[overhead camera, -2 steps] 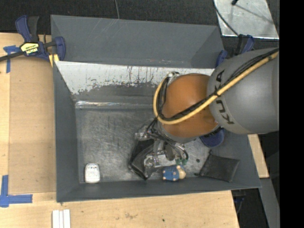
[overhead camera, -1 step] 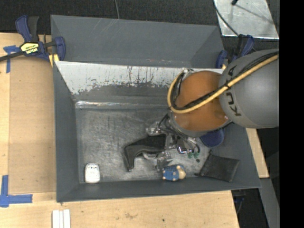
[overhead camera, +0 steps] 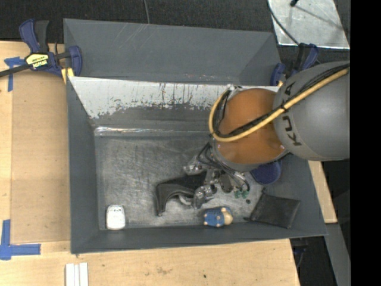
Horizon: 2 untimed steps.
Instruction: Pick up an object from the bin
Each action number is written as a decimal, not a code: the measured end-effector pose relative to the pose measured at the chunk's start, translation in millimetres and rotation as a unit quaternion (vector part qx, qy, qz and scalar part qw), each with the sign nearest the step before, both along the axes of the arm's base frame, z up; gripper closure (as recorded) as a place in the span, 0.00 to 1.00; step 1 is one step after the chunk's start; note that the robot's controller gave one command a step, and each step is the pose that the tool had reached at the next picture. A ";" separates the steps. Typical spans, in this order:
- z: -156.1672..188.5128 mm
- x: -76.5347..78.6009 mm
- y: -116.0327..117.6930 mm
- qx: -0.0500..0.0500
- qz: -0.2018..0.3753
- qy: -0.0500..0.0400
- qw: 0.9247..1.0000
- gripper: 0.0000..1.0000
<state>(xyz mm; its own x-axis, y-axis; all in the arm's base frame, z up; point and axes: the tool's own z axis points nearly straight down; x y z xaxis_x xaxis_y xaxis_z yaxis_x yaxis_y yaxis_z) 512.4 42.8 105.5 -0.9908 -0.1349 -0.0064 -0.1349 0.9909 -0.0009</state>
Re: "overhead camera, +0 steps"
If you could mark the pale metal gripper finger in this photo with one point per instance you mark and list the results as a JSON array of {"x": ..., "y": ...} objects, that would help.
[
  {"x": 200, "y": 202},
  {"x": 205, "y": 191}
]

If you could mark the blue toy figure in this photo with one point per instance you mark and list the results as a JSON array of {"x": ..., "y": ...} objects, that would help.
[{"x": 216, "y": 217}]

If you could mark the black curved plastic holder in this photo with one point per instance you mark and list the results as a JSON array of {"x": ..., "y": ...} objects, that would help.
[{"x": 175, "y": 188}]

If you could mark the dark blue rounded sponge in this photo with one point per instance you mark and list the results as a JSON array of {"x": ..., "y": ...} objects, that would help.
[{"x": 268, "y": 173}]

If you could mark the grey metal bin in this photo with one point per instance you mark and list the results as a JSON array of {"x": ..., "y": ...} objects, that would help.
[{"x": 143, "y": 165}]

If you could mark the black flat pouch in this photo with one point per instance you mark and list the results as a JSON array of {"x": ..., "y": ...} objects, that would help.
[{"x": 275, "y": 210}]

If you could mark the small white rounded box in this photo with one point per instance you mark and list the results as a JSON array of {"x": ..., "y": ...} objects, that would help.
[{"x": 115, "y": 217}]

